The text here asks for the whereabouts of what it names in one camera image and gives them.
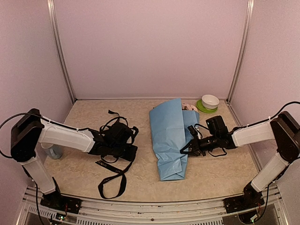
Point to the aluminium table frame rail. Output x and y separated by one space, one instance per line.
201 212

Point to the black printed ribbon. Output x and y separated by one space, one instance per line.
107 161

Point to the white ceramic bowl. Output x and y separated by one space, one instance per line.
210 101

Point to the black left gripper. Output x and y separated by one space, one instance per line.
130 157

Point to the white blue paper cup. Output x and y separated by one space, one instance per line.
52 150

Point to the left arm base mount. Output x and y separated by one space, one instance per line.
57 201

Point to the corner metal post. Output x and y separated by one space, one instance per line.
56 35
242 50

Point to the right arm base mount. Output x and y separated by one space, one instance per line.
249 199

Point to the fake flower bunch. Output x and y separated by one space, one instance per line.
189 107

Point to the green plastic saucer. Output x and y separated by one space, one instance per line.
200 107

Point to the left corner metal post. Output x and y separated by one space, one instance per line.
56 35

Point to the right corner metal post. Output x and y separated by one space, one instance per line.
242 50

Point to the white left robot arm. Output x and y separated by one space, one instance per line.
33 129

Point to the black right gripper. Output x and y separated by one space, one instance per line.
194 144

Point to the blue wrapping paper sheet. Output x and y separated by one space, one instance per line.
169 132

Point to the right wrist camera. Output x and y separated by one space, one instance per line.
195 132

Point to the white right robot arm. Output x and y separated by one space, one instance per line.
275 140

